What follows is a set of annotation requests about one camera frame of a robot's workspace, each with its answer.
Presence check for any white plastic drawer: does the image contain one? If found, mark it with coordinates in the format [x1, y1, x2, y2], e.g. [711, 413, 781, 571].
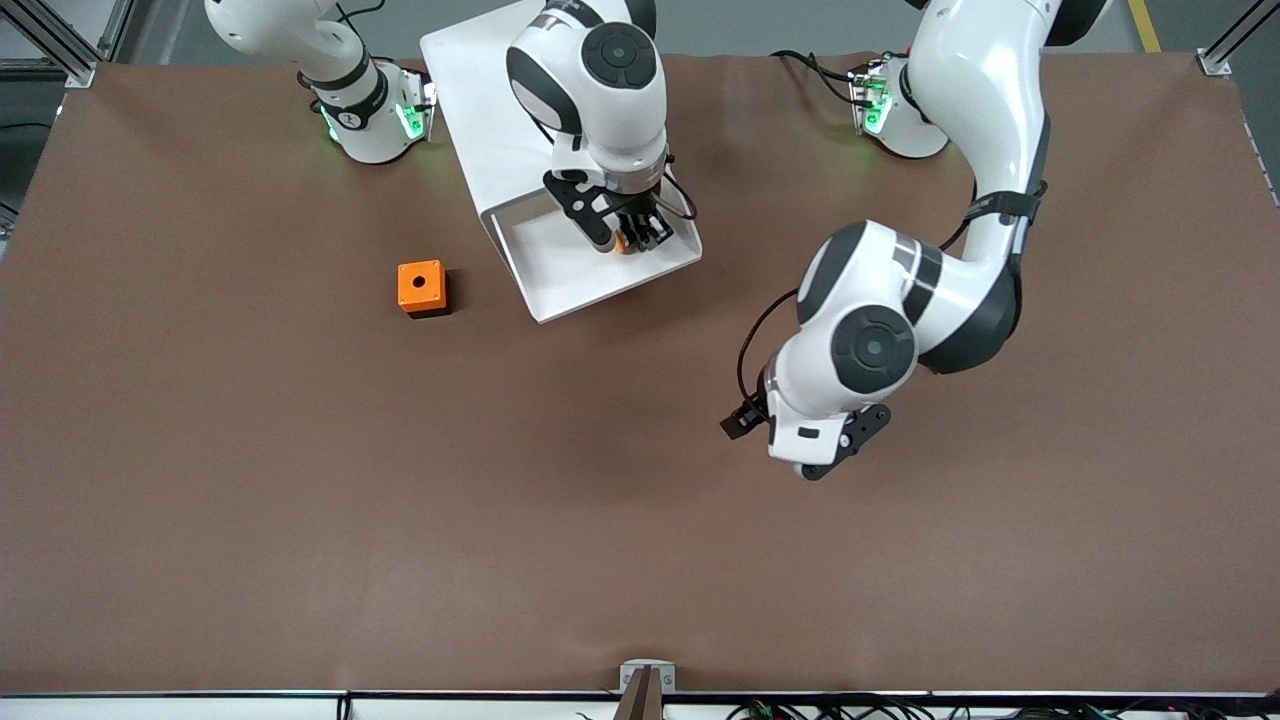
[480, 185, 703, 324]

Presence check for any grey arm base connector box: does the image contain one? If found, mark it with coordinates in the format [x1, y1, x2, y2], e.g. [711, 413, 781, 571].
[398, 62, 438, 141]
[850, 58, 893, 136]

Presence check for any white drawer cabinet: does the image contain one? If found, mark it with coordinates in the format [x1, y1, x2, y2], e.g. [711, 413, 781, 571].
[420, 0, 673, 241]

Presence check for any orange button enclosure box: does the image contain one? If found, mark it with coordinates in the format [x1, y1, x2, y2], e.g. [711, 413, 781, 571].
[397, 260, 452, 319]

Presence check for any black arm base cable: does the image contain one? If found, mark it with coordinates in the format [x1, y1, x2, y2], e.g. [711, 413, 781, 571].
[770, 50, 863, 107]

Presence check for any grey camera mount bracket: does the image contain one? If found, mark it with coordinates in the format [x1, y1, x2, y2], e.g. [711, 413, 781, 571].
[620, 660, 676, 720]

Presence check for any aluminium frame profile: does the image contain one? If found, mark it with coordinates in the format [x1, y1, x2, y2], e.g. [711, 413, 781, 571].
[1200, 0, 1280, 77]
[0, 0, 101, 88]

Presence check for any white table edge rail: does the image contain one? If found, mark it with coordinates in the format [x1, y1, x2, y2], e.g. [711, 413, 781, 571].
[0, 690, 1280, 720]

